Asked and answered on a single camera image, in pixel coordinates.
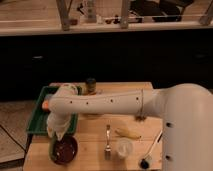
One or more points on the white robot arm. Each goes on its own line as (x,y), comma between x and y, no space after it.
(186,111)

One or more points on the black dish brush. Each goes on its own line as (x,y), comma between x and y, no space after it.
(145,162)

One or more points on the spice jar with dark lid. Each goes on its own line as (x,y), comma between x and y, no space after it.
(90,86)

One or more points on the dark purple bowl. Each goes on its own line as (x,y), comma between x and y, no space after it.
(64,151)

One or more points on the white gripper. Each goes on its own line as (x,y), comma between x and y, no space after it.
(57,125)

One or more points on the green tray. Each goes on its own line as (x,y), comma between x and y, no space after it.
(38,121)

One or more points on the orange carrot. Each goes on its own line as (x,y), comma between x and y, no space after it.
(45,105)

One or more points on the small brown food piece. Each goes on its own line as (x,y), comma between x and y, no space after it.
(140,118)

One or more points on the silver fork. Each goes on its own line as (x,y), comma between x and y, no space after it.
(107,148)

